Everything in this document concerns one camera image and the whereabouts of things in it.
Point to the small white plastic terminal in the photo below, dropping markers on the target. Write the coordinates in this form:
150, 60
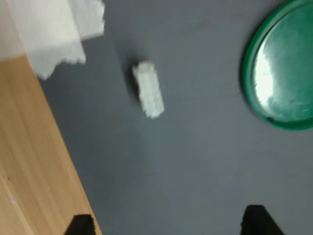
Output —
149, 89

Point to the round green lid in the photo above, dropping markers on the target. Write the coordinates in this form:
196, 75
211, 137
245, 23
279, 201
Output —
283, 73

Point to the dark grey mat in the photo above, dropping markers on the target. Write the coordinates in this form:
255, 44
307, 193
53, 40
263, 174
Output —
183, 159

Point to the white tape piece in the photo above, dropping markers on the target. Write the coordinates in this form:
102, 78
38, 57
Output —
46, 41
90, 19

